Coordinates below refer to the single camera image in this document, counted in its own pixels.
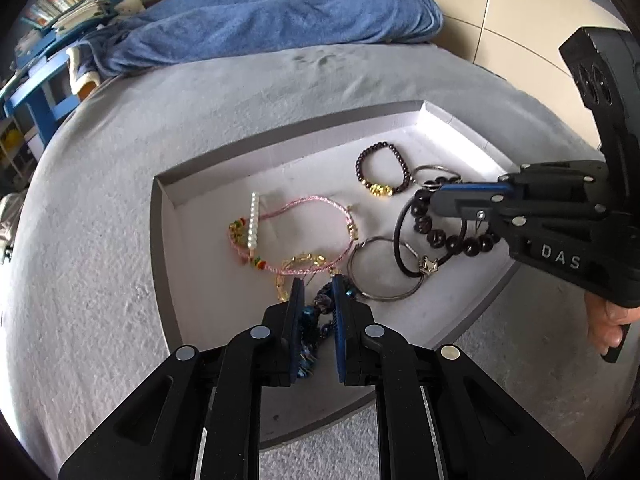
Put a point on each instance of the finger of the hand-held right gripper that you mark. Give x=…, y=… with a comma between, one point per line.
x=465, y=205
x=560, y=180

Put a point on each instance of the person's right hand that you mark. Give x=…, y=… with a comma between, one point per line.
x=602, y=322

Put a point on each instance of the pile of clothes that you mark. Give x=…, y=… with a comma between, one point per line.
x=10, y=220

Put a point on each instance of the blue wooden bookshelf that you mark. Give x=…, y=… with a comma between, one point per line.
x=40, y=85

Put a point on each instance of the stack of papers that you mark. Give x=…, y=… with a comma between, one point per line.
x=82, y=15

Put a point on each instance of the cream cloth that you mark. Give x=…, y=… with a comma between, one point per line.
x=82, y=72

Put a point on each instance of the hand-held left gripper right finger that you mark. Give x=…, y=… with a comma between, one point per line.
x=341, y=320

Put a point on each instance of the beige wardrobe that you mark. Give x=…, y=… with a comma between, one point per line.
x=520, y=20

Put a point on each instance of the white shallow tray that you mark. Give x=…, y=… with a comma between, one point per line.
x=310, y=175

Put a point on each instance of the small white plush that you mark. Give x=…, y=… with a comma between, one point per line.
x=129, y=5

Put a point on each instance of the blue blanket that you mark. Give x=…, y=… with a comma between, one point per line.
x=270, y=15

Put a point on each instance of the yellow ball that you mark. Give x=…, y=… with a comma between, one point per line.
x=8, y=138

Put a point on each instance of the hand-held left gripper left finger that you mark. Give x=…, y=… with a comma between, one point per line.
x=295, y=320

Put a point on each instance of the white shelf unit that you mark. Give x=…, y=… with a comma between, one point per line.
x=15, y=160

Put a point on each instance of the white pearl bar clip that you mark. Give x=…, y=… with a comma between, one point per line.
x=252, y=225

